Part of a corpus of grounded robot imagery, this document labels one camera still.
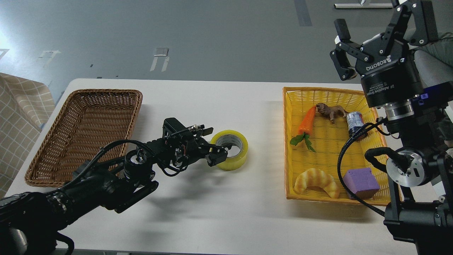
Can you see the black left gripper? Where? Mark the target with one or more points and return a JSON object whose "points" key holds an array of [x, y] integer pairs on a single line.
{"points": [[182, 152]]}

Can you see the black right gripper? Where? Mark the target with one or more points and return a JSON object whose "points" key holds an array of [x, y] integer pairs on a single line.
{"points": [[391, 77]]}

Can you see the yellow tape roll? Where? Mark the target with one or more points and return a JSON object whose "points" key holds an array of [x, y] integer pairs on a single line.
{"points": [[237, 154]]}

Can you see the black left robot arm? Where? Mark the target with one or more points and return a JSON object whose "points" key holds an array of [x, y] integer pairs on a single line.
{"points": [[119, 176]]}

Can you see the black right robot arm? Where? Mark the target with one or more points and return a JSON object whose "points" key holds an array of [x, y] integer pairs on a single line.
{"points": [[420, 172]]}

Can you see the white metal bar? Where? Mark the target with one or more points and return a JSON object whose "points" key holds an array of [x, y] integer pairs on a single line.
{"points": [[364, 6]]}

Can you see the seated person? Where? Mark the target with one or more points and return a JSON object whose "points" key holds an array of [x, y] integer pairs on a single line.
{"points": [[434, 60]]}

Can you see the small blue can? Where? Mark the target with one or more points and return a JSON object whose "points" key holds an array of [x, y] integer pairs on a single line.
{"points": [[355, 122]]}

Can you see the brown toy lion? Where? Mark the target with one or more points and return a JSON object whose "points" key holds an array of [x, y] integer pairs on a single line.
{"points": [[330, 112]]}

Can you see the orange toy carrot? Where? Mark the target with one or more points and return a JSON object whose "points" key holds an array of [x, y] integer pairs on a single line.
{"points": [[305, 130]]}

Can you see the toy croissant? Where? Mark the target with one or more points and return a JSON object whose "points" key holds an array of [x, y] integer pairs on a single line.
{"points": [[314, 177]]}

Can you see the yellow plastic basket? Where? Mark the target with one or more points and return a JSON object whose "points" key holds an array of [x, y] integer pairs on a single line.
{"points": [[327, 140]]}

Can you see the brown wicker basket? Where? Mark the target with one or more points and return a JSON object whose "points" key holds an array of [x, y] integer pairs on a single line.
{"points": [[88, 120]]}

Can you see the purple foam block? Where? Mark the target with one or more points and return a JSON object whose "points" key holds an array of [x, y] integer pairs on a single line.
{"points": [[361, 182]]}

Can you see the beige checkered cloth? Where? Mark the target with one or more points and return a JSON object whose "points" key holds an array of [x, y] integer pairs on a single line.
{"points": [[25, 105]]}

